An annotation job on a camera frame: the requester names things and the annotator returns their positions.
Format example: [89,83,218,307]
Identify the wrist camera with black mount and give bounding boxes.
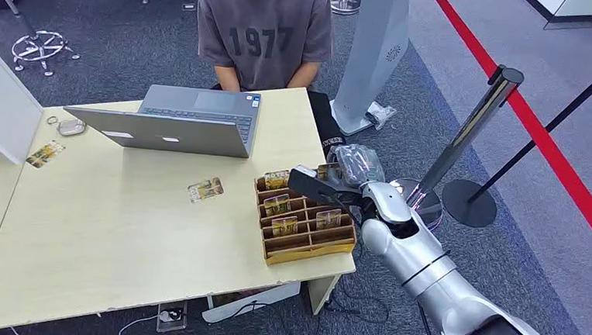
[285,163,365,213]

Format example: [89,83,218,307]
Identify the wooden card organizer box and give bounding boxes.
[248,171,362,272]

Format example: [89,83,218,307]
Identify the white reception counter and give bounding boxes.
[517,0,592,34]

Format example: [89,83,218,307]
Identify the person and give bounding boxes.
[188,0,356,159]

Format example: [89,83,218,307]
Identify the clear plastic bag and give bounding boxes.
[365,100,398,133]

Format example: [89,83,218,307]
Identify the grey laptop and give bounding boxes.
[60,78,263,161]

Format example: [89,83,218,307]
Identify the desk leg panel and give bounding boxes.
[305,271,344,318]

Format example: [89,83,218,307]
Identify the chrome stanchion post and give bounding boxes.
[386,59,525,237]

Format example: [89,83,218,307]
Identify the grey standing kiosk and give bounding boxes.
[327,0,412,140]

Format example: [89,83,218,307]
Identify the floor power socket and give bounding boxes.
[156,298,189,335]

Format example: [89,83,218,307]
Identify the black stanchion with round base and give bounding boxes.
[440,34,592,236]

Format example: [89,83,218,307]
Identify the key fob with ring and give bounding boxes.
[45,115,88,138]

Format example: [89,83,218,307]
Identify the white board under desk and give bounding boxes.
[200,275,302,330]

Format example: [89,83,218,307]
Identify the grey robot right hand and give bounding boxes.
[324,141,389,192]

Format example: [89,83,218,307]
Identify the white power cable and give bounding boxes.
[115,308,174,335]

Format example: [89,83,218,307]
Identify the black chair with chrome base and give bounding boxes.
[0,0,84,80]

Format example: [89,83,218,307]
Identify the red barrier belt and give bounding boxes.
[411,0,592,267]

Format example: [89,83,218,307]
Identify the black floor cables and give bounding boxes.
[212,278,394,335]

